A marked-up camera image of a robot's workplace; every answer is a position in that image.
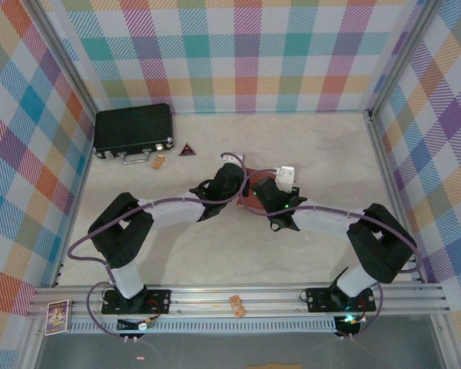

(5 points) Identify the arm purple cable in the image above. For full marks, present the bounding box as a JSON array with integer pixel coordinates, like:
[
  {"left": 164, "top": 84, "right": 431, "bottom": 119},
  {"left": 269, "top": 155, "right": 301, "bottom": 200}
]
[
  {"left": 68, "top": 151, "right": 250, "bottom": 341},
  {"left": 237, "top": 168, "right": 423, "bottom": 339}
]

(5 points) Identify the pink paper box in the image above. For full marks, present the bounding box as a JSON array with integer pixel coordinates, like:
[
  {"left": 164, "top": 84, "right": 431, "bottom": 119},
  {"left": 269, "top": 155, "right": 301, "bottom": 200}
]
[{"left": 236, "top": 168, "right": 284, "bottom": 215}]

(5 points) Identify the black carrying case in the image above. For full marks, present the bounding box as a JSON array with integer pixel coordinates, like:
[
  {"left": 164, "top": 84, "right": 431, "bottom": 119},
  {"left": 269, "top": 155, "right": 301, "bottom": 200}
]
[{"left": 92, "top": 103, "right": 177, "bottom": 165}]

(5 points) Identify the colourful printed card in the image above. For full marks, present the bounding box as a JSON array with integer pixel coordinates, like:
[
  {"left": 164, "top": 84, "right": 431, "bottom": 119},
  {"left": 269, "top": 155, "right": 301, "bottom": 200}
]
[{"left": 45, "top": 301, "right": 71, "bottom": 337}]

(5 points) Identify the black wiring connector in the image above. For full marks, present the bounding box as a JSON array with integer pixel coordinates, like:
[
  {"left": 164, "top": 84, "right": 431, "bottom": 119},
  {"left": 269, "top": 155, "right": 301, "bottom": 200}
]
[
  {"left": 334, "top": 314, "right": 368, "bottom": 336},
  {"left": 117, "top": 317, "right": 157, "bottom": 332}
]

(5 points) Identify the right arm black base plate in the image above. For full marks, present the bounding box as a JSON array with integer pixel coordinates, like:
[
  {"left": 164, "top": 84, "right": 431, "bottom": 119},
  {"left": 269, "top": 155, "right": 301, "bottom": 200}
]
[{"left": 305, "top": 286, "right": 377, "bottom": 313}]

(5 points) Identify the orange printed wooden block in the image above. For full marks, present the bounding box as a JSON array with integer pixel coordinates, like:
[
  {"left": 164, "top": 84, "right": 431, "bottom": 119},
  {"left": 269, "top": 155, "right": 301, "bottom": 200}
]
[{"left": 229, "top": 294, "right": 246, "bottom": 319}]

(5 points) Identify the slotted grey cable duct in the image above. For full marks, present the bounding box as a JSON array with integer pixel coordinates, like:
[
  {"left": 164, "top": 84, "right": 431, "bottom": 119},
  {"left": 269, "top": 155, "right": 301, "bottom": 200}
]
[{"left": 67, "top": 317, "right": 339, "bottom": 334}]

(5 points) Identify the aluminium mounting rail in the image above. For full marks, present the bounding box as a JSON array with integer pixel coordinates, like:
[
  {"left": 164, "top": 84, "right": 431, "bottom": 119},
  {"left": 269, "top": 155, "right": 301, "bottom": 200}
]
[{"left": 25, "top": 284, "right": 450, "bottom": 320}]

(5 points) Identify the aluminium frame post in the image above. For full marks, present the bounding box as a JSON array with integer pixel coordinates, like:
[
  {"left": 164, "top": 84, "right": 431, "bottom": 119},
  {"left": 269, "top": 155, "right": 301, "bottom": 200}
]
[
  {"left": 22, "top": 0, "right": 101, "bottom": 116},
  {"left": 366, "top": 0, "right": 446, "bottom": 116}
]

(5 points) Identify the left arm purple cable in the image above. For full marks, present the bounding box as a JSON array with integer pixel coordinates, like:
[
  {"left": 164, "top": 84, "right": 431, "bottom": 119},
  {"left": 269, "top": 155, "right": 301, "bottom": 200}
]
[{"left": 68, "top": 151, "right": 250, "bottom": 341}]

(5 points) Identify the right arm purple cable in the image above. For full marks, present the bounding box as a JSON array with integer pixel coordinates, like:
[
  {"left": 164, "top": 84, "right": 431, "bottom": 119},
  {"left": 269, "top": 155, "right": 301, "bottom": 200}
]
[{"left": 237, "top": 168, "right": 423, "bottom": 339}]

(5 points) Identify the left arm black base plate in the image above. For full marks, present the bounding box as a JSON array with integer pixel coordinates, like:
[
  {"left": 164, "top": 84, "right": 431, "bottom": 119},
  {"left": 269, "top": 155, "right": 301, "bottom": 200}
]
[{"left": 101, "top": 288, "right": 173, "bottom": 316}]

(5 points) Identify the aluminium side rail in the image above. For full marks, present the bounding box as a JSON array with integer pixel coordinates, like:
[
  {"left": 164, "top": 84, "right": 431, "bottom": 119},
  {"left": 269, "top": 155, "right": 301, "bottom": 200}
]
[
  {"left": 49, "top": 111, "right": 99, "bottom": 288},
  {"left": 366, "top": 110, "right": 427, "bottom": 284}
]

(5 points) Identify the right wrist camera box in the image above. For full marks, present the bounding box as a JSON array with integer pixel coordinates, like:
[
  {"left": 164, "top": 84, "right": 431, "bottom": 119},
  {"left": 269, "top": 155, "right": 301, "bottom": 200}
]
[{"left": 274, "top": 165, "right": 297, "bottom": 194}]

